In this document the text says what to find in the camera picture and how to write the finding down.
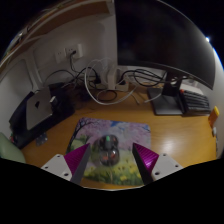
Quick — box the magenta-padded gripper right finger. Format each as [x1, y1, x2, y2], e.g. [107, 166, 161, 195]
[131, 142, 184, 186]

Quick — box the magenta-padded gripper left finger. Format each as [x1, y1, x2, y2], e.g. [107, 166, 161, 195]
[41, 142, 93, 185]

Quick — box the black cable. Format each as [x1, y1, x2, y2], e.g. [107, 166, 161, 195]
[121, 68, 168, 89]

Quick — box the floral print mouse pad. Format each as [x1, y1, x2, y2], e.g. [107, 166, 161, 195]
[65, 116, 152, 187]

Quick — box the black curved monitor with stand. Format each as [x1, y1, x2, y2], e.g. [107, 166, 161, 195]
[114, 0, 216, 116]

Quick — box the white power strip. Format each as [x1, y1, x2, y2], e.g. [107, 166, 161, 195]
[94, 67, 131, 93]

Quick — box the orange jar with yellow lid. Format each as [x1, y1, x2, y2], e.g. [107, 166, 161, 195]
[207, 105, 221, 130]

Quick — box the white wall socket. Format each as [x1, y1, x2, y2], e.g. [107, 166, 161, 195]
[54, 43, 84, 65]

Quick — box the dark grey keyboard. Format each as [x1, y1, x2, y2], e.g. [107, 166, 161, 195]
[177, 88, 212, 116]

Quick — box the pale green appliance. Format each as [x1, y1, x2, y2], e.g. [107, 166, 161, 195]
[0, 132, 27, 165]

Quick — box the black desktop dock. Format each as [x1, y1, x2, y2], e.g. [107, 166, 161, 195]
[7, 82, 76, 150]

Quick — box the white cable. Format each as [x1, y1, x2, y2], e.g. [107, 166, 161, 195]
[83, 58, 141, 106]

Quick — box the transparent computer mouse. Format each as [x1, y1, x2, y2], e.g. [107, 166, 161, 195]
[90, 133, 121, 168]

